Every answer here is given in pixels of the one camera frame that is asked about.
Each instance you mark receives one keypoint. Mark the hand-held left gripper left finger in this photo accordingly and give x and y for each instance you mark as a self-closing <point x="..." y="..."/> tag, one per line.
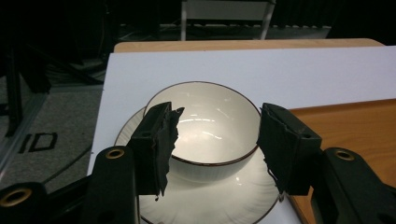
<point x="148" y="146"/>

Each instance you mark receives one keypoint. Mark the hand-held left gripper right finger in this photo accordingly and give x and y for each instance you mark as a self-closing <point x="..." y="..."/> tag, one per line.
<point x="289" y="146"/>

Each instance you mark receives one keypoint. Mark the white bowl with brown rim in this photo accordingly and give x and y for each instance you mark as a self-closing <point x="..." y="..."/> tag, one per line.
<point x="214" y="124"/>

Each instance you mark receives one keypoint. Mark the white plate with brown rim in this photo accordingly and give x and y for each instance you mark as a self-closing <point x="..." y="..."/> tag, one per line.
<point x="214" y="202"/>

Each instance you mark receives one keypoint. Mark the white board sheet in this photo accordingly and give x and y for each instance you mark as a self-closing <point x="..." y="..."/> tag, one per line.
<point x="236" y="68"/>

